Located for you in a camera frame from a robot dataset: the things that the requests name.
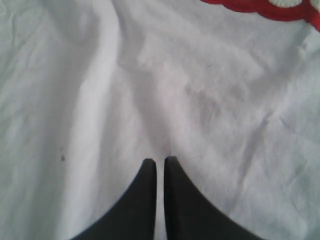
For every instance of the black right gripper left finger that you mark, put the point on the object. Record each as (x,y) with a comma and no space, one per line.
(133,216)

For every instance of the white t-shirt red lettering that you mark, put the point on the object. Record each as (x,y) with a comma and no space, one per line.
(90,88)

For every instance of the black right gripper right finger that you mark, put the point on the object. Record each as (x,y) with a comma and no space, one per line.
(189,215)

